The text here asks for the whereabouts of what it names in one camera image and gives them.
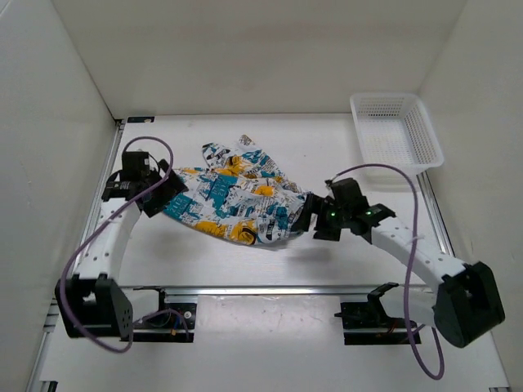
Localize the black corner label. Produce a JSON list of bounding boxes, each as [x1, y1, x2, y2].
[[127, 116, 155, 123]]

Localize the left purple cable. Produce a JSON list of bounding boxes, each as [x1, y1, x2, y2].
[[59, 136, 195, 354]]

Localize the patterned white shorts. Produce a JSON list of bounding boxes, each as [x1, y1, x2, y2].
[[163, 135, 310, 247]]

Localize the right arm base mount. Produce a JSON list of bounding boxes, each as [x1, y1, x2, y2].
[[334, 283, 409, 346]]

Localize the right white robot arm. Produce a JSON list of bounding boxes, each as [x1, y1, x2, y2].
[[292, 178, 506, 348]]

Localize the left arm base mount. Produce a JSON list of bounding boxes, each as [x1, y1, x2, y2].
[[124, 287, 198, 344]]

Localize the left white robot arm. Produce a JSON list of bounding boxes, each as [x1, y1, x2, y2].
[[55, 151, 188, 341]]

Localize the white plastic basket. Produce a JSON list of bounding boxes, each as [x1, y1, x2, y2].
[[350, 92, 445, 177]]

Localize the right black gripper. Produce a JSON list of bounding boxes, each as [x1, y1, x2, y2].
[[291, 193, 351, 241]]

